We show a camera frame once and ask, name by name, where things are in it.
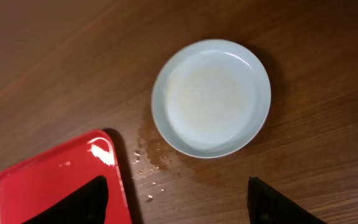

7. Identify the light blue plate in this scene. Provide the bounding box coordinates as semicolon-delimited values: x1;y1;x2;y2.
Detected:
151;39;272;159

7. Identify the red plastic tray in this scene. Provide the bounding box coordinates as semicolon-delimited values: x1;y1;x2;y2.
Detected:
0;129;132;224

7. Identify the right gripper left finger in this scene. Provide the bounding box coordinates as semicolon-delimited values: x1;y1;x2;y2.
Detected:
25;175;109;224

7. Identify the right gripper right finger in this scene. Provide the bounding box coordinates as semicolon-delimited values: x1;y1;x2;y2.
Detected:
247;177;325;224

